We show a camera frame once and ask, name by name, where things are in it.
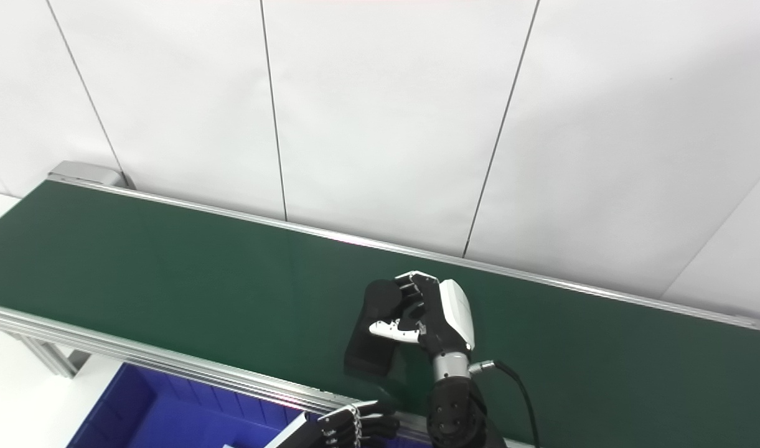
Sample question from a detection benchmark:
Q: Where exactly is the blue plastic bin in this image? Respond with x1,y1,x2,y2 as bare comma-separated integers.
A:
67,363,430,448

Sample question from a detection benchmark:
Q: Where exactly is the green conveyor belt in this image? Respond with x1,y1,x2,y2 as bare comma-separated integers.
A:
0,177,760,448

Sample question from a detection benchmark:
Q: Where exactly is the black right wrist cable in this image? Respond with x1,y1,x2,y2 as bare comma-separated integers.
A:
470,359,542,448

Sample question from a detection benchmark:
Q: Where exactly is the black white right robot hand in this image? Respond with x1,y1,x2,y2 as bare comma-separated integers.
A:
368,271,477,358

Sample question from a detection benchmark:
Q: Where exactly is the black cylinder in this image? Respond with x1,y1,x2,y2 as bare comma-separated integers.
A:
344,279,418,377

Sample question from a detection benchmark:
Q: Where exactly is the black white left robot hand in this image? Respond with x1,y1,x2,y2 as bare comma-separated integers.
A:
265,400,400,448

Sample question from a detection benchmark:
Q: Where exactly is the aluminium conveyor leg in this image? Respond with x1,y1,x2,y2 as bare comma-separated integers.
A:
9,333,91,379

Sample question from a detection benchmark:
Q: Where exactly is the grey conveyor end housing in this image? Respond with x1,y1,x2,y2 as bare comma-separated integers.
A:
47,161,131,189

